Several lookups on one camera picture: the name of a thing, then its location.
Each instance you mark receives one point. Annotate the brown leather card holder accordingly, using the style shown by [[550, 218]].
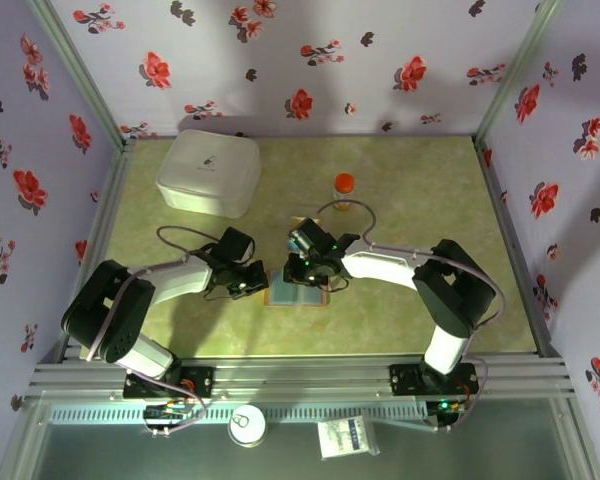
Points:
[[300, 297]]

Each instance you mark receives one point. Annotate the gold credit card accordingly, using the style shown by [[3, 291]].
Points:
[[297, 221]]

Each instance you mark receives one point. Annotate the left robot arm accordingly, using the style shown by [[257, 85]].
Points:
[[175, 282]]

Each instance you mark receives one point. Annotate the orange-capped pill bottle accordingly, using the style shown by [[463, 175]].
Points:
[[344, 184]]

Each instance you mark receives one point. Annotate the white medicine storage case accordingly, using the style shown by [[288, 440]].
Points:
[[207, 172]]

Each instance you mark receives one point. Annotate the silver tin can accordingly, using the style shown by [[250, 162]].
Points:
[[247, 425]]

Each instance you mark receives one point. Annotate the small controller circuit board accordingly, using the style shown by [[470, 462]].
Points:
[[166, 414], [447, 412]]

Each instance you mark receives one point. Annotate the clear bag with paper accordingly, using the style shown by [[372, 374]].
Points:
[[347, 437]]

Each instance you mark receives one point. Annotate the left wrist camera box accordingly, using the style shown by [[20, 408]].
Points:
[[237, 245]]

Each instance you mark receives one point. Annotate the grey aluminium front rail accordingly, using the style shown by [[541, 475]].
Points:
[[300, 377]]

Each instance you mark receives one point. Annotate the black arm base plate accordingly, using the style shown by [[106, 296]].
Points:
[[200, 382], [405, 380]]

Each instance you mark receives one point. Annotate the grey aluminium side rail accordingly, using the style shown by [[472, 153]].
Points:
[[112, 195], [496, 200]]

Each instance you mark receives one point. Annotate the grey aluminium frame post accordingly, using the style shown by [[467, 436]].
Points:
[[84, 75], [517, 67]]

